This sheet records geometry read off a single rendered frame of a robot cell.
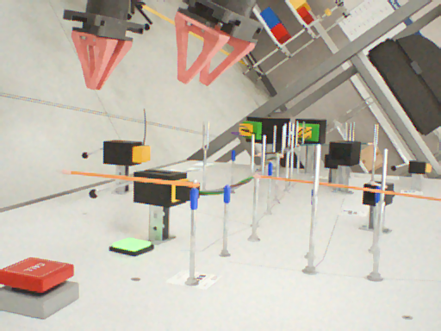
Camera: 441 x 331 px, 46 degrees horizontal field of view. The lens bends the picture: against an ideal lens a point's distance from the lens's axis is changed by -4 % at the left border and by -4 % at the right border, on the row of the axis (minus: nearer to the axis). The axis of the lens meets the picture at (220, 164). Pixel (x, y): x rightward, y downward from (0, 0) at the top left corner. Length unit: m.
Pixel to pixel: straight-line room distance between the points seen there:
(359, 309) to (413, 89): 1.17
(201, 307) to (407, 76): 1.23
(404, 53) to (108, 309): 1.31
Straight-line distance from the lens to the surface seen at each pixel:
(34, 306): 0.48
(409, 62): 1.64
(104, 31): 0.70
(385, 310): 0.53
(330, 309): 0.51
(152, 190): 0.68
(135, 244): 0.66
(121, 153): 1.02
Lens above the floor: 1.44
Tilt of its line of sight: 18 degrees down
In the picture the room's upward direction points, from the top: 55 degrees clockwise
